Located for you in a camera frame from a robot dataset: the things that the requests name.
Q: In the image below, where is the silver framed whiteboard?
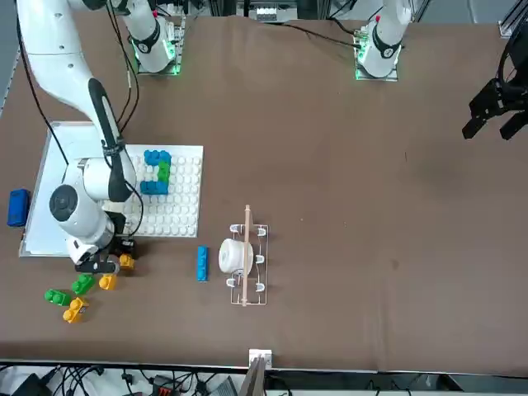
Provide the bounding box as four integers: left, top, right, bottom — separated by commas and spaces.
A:
18, 120, 104, 259

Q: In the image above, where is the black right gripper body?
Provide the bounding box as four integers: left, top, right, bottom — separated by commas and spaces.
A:
98, 234, 138, 262

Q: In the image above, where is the aluminium camera post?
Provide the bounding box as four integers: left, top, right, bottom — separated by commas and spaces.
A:
238, 348, 274, 396

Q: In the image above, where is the blue whiteboard eraser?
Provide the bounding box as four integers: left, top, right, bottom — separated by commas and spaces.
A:
7, 188, 32, 228

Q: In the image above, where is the red black power device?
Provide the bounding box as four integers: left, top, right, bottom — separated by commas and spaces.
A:
150, 377, 174, 396

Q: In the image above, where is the black base cable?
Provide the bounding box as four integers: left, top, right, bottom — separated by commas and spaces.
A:
263, 19, 360, 49

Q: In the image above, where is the blue three-stud block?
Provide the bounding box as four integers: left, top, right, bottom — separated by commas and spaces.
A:
139, 179, 169, 196
143, 148, 172, 167
196, 245, 212, 283

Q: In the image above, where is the black power adapter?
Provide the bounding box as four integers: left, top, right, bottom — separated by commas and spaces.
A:
10, 373, 53, 396

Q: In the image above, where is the aluminium frame profile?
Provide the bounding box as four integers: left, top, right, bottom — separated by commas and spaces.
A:
497, 0, 528, 39

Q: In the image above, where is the wooden rod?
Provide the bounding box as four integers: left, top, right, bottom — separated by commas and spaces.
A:
241, 205, 252, 308

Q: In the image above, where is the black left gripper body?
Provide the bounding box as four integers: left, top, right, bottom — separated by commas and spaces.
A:
497, 78, 528, 116

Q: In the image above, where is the white cup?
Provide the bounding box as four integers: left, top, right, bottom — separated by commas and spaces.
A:
218, 238, 253, 276

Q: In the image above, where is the white studded baseplate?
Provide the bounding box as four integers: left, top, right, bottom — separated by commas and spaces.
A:
105, 144, 205, 238

